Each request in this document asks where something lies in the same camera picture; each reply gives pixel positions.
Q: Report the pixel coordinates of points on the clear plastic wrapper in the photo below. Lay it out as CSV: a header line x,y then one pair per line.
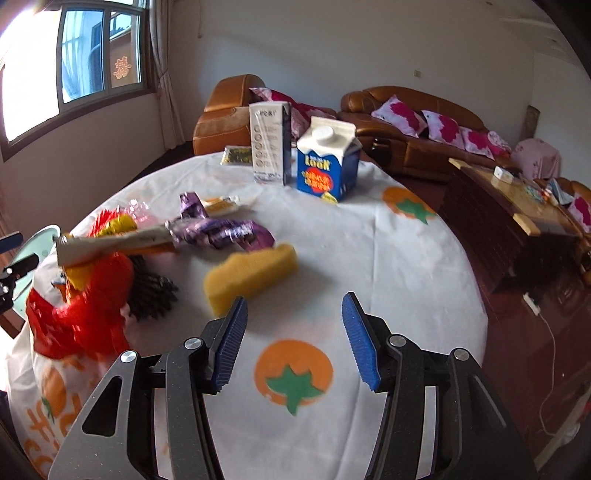
x,y
134,207

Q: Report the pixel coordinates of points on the white power strip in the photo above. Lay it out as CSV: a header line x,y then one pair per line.
x,y
532,304

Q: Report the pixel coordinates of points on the yellow sponge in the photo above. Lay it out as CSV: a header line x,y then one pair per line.
x,y
249,277

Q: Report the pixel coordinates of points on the brown leather armchair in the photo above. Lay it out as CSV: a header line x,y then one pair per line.
x,y
221,124

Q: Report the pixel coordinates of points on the large purple crumpled wrapper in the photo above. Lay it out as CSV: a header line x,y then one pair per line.
x,y
221,233

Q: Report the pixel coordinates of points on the tall white navy carton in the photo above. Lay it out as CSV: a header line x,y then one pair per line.
x,y
268,138

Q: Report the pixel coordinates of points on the wooden coffee table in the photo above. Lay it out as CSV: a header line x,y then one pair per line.
x,y
485,217

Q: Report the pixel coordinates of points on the dark framed window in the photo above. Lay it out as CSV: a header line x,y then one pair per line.
x,y
83,46

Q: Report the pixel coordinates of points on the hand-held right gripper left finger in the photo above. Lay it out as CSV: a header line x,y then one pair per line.
x,y
228,350

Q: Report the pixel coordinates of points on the red yellow doll toy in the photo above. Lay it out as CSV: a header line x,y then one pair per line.
x,y
92,304

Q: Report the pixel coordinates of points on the pink cloth cover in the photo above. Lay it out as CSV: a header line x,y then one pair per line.
x,y
538,159

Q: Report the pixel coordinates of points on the blue white milk carton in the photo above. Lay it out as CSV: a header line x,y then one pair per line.
x,y
323,170

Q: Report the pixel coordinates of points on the brown leather sofa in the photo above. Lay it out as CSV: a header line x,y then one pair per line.
x,y
415,147

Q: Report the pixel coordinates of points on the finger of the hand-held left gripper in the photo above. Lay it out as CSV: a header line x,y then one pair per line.
x,y
10,242
23,265

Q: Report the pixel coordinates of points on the light green cartoon bin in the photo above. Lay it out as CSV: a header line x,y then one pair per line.
x,y
39,242

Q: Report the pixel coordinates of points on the small white box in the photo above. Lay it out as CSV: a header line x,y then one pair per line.
x,y
502,174

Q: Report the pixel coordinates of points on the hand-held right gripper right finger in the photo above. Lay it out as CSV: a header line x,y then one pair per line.
x,y
362,350

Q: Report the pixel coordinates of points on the long beige toothpaste box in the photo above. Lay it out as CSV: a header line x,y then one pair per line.
x,y
115,242

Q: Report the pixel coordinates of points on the small purple wrapper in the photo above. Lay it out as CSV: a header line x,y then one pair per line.
x,y
191,203

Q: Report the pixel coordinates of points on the pink floral pillow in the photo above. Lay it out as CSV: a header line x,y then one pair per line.
x,y
482,143
399,115
443,129
300,105
581,212

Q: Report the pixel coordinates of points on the beige curtain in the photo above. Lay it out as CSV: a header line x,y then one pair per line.
x,y
166,92

